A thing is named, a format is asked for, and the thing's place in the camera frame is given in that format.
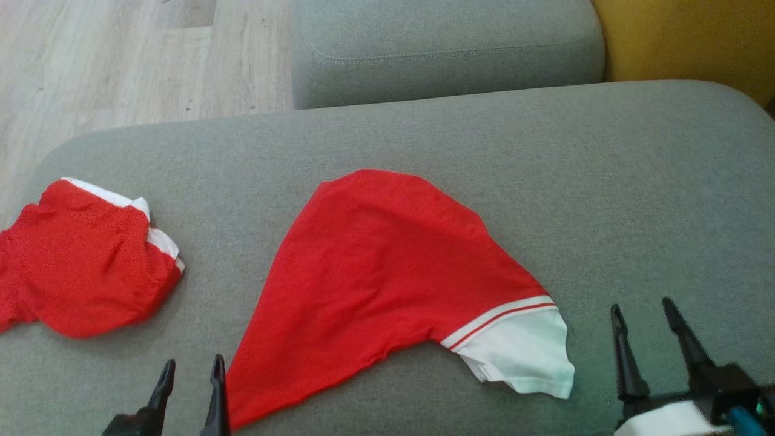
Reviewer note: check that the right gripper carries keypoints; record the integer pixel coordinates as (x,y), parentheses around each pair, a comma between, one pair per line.
(666,421)

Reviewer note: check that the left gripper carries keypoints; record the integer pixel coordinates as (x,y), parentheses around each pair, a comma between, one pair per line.
(133,426)

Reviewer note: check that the red shorts with white trim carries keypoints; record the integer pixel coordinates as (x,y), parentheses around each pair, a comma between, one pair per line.
(79,266)

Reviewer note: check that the red jersey with white sleeves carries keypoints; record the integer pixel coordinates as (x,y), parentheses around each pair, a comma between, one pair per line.
(375,272)

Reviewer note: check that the grey fabric sofa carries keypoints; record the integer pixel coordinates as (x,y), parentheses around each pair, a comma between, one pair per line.
(605,200)

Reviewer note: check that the yellow sofa cushion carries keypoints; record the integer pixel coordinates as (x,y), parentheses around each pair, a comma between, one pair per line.
(690,42)

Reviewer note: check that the small grey sofa cushion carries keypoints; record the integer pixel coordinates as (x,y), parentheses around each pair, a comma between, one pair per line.
(448,54)

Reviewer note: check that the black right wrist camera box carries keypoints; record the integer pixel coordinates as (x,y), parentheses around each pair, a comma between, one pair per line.
(735,387)

